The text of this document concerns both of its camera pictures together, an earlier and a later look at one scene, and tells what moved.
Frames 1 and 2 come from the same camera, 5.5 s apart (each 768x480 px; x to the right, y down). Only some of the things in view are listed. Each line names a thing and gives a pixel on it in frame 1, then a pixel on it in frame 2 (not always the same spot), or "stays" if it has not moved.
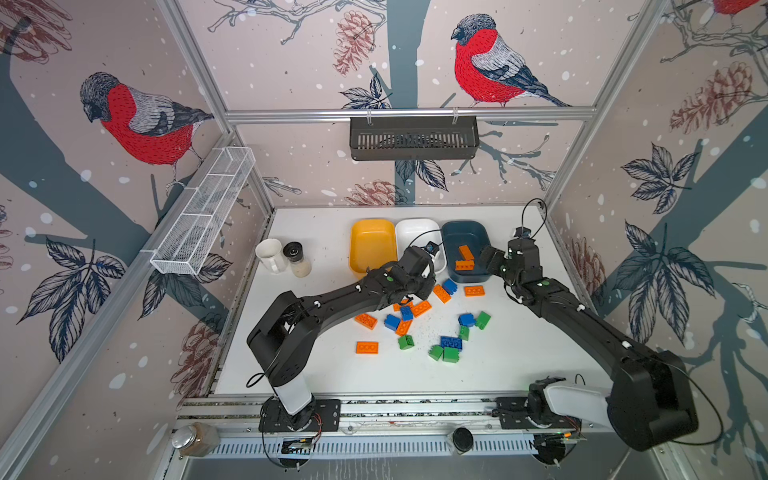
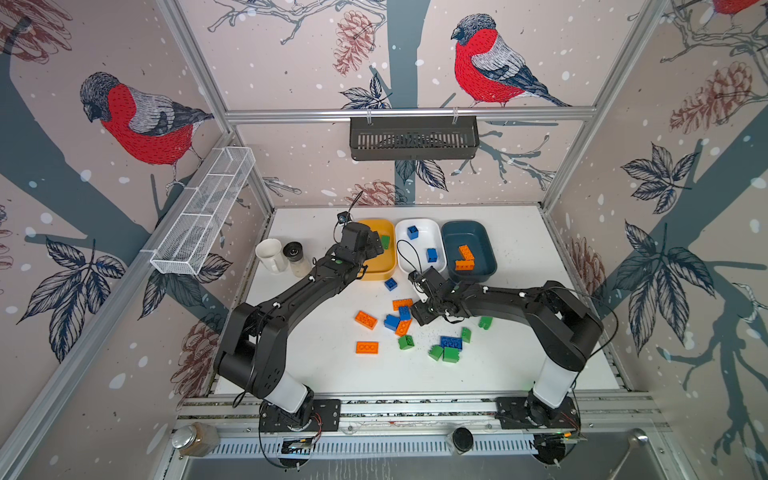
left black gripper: (429, 281) to (370, 249)
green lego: (406, 342) stays
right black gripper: (498, 257) to (420, 312)
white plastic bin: (421, 232) stays
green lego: (482, 320) stays
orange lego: (468, 261) stays
